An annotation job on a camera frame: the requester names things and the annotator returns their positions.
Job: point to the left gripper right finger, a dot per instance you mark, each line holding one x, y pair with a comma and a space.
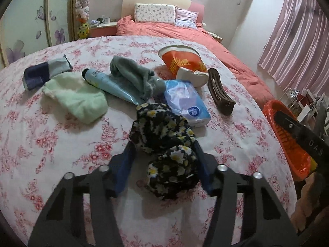
265, 222

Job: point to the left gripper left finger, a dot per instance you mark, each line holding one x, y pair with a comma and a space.
62, 219

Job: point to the brown plastic hair clip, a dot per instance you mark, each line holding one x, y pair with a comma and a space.
223, 102

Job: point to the black floral scrunchie cloth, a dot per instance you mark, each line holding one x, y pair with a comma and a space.
169, 139

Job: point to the grey green sock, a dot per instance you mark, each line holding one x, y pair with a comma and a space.
144, 80

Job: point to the orange plastic trash basket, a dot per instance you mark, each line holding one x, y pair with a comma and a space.
269, 109

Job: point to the person's right hand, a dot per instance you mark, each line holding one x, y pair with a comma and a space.
314, 196

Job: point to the cluttered white shelf rack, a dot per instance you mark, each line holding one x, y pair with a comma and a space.
305, 106

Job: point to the pink striped curtain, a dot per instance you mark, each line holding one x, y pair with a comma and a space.
296, 54

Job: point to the light green towel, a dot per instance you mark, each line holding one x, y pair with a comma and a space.
82, 100

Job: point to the blue tissue pack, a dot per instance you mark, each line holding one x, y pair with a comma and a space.
184, 100

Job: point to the light blue cream tube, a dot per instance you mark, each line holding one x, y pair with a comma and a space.
116, 86

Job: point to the navy and grey wrapper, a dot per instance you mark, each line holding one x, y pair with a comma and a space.
37, 75

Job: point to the crushed red paper cup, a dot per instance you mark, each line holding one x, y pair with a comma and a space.
185, 63

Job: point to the striped pink pillow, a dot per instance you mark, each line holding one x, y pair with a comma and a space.
186, 18

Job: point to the pink white nightstand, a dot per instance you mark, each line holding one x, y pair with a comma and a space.
109, 29

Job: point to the floral white pillow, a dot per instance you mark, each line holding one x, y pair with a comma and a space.
153, 12

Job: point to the coral pink duvet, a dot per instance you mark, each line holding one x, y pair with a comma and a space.
252, 83

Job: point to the white mug on nightstand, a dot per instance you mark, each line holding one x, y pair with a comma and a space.
107, 20

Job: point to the wardrobe with flower doors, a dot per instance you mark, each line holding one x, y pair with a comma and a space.
28, 26

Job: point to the beige and pink headboard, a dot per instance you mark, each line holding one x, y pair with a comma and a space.
128, 6

